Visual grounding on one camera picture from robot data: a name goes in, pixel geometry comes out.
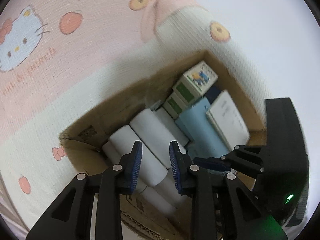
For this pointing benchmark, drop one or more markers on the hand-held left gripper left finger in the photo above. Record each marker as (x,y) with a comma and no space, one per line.
(135,167)

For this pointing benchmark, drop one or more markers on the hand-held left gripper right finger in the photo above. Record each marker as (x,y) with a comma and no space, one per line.
(175,167)

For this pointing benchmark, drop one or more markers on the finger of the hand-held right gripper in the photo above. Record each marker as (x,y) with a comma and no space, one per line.
(215,164)

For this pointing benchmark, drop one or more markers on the brown cardboard box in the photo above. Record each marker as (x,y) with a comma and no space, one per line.
(112,112)

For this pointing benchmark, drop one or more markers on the light blue box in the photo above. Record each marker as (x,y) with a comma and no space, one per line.
(197,125)

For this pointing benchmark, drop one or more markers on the flat white box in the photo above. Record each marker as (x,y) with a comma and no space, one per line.
(230,120)

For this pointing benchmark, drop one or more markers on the small green white box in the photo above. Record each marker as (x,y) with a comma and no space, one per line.
(173,105)

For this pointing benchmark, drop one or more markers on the dark navy box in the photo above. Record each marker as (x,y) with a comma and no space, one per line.
(212,93)

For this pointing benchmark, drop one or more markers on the white box with green side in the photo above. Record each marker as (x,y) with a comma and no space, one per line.
(197,77)

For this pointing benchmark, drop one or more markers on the pink cream cat-print mat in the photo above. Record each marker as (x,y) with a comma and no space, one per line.
(75,80)

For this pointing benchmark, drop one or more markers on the pink cream printed pillow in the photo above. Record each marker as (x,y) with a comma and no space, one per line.
(190,27)

